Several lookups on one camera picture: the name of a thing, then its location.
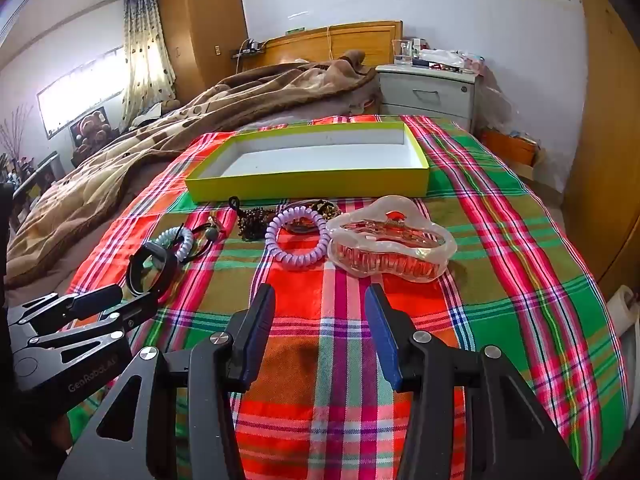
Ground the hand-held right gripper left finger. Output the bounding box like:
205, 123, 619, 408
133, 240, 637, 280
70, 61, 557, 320
57, 282, 277, 480

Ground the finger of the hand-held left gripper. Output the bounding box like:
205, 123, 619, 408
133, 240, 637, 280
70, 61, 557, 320
27, 292, 161, 361
7, 284, 125, 333

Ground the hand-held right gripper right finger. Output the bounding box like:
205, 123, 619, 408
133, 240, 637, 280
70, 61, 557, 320
364, 283, 583, 480

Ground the black wristband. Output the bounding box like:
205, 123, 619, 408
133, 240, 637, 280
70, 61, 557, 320
125, 242, 177, 298

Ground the light blue spiral hair tie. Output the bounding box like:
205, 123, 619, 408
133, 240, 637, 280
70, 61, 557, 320
159, 226, 193, 263

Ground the purple spiral hair tie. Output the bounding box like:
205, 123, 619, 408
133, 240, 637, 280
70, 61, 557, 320
265, 208, 331, 267

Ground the clear hair claw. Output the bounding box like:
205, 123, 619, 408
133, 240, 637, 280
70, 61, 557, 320
326, 195, 457, 282

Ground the black hair tie green bead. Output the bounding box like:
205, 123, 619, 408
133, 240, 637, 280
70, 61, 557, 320
175, 215, 228, 263

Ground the brown beaded scrunchie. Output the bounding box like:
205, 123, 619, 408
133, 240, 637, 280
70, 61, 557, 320
229, 196, 281, 242

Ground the grey hair tie gold charm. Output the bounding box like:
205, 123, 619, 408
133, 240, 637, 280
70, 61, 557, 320
280, 199, 347, 235

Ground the yellow-green cardboard box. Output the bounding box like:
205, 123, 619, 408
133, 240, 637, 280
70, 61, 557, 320
185, 121, 431, 205

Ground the person's left forearm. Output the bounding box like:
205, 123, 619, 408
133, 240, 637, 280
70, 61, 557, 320
0, 400, 76, 480

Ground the plaid bed cloth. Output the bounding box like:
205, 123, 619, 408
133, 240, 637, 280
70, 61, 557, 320
65, 115, 628, 480

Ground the cluttered side desk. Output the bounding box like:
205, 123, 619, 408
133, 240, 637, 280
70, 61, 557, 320
10, 152, 61, 216

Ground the brown teddy bear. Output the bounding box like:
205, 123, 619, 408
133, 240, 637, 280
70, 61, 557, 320
70, 107, 113, 161

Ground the brown patterned blanket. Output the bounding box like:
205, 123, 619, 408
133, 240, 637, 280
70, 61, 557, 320
5, 50, 378, 288

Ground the dry twig bunch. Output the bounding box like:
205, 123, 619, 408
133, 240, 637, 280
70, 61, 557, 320
0, 105, 33, 171

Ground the bright window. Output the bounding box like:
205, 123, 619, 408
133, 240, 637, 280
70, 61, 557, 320
36, 45, 126, 141

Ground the orange storage box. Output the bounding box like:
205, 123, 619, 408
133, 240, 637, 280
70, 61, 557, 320
482, 127, 538, 166

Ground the white paper roll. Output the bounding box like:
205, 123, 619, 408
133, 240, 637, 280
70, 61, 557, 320
607, 285, 640, 331

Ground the grey nightstand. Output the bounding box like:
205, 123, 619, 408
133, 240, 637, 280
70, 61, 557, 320
375, 64, 483, 133

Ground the dotted curtain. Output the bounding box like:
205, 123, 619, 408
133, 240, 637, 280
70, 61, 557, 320
120, 0, 177, 128

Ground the power strip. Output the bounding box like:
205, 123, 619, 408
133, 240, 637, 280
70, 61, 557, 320
231, 39, 266, 58

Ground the pile of small packets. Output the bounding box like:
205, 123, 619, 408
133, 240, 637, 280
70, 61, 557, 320
412, 37, 486, 73

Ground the tall wooden wardrobe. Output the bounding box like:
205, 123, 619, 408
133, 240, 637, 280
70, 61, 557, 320
156, 0, 246, 106

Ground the wooden headboard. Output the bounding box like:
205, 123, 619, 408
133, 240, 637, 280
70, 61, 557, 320
240, 21, 403, 68

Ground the wooden door panel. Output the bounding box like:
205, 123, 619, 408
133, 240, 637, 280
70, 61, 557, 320
562, 0, 640, 286

